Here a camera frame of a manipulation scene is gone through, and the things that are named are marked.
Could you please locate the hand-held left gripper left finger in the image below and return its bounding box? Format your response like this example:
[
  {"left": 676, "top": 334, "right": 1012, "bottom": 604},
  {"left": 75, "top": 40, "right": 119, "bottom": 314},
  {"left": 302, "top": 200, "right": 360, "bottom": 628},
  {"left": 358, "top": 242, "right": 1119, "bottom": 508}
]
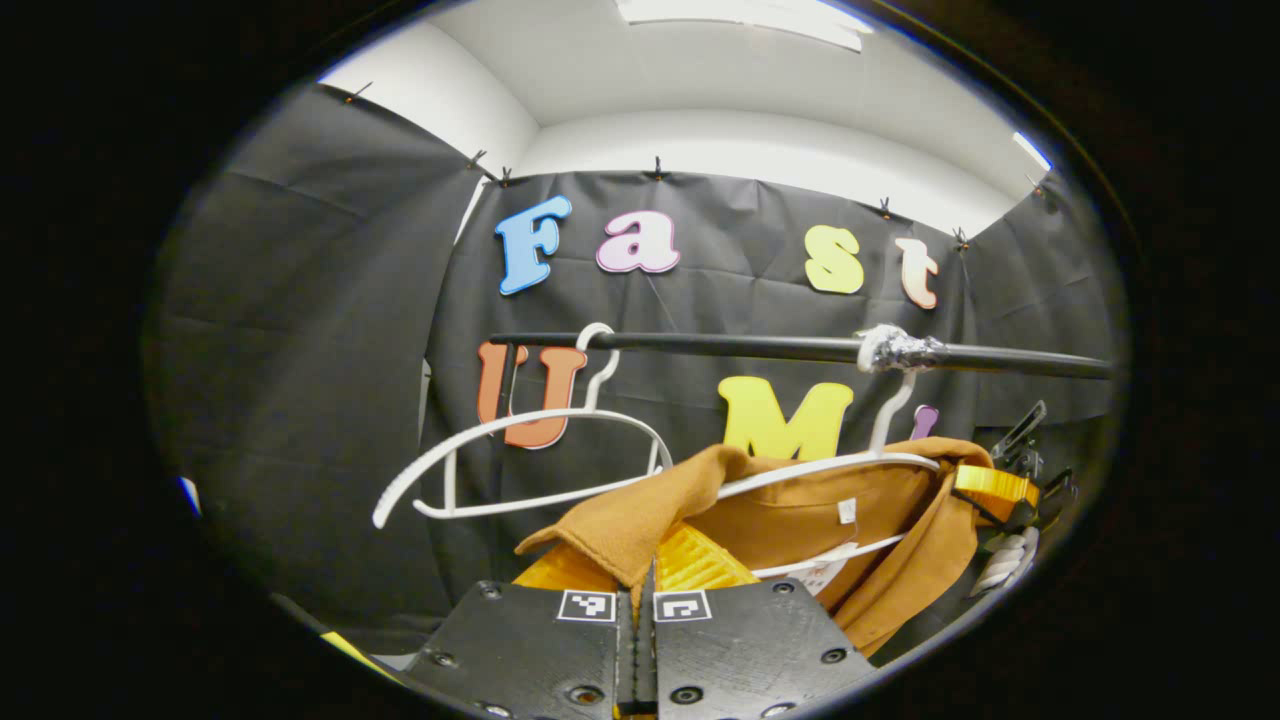
[{"left": 398, "top": 543, "right": 641, "bottom": 720}]

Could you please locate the row of black backdrop clips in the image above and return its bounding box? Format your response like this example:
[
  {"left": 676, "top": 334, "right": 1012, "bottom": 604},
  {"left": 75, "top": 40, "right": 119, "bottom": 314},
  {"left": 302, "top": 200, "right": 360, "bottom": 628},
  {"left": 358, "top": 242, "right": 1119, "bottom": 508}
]
[{"left": 345, "top": 82, "right": 1046, "bottom": 251}]

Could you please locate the silver tape wrap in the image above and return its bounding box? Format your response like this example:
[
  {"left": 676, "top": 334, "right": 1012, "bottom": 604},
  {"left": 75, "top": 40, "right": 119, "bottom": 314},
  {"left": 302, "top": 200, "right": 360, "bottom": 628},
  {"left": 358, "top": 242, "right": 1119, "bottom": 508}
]
[{"left": 857, "top": 323, "right": 946, "bottom": 374}]

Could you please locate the brown collared jacket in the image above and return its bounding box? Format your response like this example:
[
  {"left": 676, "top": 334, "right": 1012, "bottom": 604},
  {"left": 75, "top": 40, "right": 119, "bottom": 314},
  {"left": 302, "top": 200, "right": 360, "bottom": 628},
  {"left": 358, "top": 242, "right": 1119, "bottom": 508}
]
[{"left": 515, "top": 437, "right": 996, "bottom": 658}]

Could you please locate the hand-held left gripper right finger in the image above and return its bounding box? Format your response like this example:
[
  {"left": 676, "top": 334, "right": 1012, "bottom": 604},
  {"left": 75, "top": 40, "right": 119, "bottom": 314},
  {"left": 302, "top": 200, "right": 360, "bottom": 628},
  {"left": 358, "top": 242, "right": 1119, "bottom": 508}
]
[{"left": 640, "top": 521, "right": 883, "bottom": 720}]

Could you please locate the black clothes rack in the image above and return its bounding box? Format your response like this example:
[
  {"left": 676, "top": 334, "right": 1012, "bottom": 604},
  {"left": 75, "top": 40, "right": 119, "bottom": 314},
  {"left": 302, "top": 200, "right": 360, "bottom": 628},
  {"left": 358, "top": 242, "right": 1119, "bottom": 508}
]
[{"left": 488, "top": 330, "right": 1114, "bottom": 421}]

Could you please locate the large ceiling light panel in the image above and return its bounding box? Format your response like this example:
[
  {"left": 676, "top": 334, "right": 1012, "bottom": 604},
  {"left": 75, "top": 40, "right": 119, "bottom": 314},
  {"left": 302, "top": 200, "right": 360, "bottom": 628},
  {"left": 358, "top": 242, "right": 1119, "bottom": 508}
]
[{"left": 615, "top": 0, "right": 876, "bottom": 53}]

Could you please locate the white plastic hanger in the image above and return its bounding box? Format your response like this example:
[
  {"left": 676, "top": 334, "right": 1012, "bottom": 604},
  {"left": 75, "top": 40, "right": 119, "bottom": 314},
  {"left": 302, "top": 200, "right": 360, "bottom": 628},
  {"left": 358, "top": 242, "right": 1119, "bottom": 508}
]
[
  {"left": 715, "top": 365, "right": 943, "bottom": 581},
  {"left": 372, "top": 322, "right": 676, "bottom": 531}
]

